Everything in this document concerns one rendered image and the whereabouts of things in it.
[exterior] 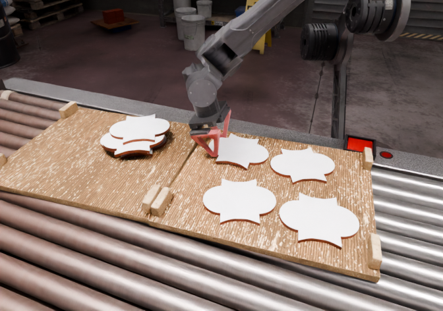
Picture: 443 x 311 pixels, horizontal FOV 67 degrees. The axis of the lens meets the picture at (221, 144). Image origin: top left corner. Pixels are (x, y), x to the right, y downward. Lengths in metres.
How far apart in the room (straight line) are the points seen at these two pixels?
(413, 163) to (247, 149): 0.40
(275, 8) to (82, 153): 0.55
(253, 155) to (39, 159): 0.50
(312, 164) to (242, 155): 0.16
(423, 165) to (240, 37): 0.54
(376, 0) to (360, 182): 0.69
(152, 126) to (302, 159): 0.37
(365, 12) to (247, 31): 0.66
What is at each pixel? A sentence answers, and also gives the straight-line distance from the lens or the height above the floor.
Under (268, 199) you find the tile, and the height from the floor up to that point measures 0.94.
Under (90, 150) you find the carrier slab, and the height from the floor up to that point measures 0.94.
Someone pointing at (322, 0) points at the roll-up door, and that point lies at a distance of 5.28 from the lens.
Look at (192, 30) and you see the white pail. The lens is 4.29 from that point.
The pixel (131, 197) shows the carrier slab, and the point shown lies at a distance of 0.72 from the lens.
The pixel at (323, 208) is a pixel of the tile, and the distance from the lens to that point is 0.69.
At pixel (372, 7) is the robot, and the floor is 1.16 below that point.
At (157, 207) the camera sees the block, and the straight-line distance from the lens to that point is 0.65.
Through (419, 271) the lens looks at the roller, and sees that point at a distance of 0.69.
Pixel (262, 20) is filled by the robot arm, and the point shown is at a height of 1.25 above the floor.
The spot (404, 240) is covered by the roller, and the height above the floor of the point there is 0.92.
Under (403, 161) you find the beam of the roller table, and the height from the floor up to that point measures 0.92.
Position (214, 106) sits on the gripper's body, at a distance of 0.75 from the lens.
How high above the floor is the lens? 1.41
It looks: 35 degrees down
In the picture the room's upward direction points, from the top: straight up
